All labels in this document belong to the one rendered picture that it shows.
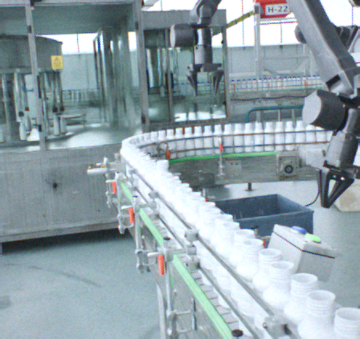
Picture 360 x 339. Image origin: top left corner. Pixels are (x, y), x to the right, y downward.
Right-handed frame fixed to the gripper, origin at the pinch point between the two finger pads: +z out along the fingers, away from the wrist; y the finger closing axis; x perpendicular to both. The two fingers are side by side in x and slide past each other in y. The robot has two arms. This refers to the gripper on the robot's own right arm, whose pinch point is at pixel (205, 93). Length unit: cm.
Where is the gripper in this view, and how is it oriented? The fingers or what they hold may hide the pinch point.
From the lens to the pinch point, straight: 164.1
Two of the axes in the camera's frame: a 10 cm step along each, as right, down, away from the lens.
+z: 0.5, 9.9, 1.6
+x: 2.5, 1.4, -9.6
